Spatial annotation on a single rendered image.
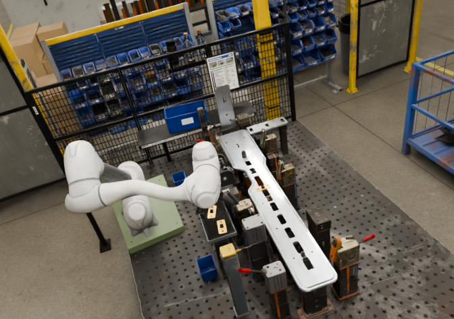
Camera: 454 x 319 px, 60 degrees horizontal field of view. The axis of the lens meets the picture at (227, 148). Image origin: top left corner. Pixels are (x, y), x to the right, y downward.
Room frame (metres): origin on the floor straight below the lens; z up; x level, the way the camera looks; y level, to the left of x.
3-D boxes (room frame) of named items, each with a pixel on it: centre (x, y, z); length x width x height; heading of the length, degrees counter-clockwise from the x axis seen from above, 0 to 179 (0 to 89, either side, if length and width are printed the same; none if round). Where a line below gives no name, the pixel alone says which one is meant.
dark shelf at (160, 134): (2.56, 0.19, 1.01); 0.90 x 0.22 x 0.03; 100
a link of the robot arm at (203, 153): (1.30, 0.10, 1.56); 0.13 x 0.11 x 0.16; 176
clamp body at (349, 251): (1.16, -0.44, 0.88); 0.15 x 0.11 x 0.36; 100
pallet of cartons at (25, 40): (6.21, 2.48, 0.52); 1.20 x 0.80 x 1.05; 12
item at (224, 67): (2.73, -0.08, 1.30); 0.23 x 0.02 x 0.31; 100
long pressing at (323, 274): (1.69, -0.17, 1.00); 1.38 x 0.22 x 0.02; 10
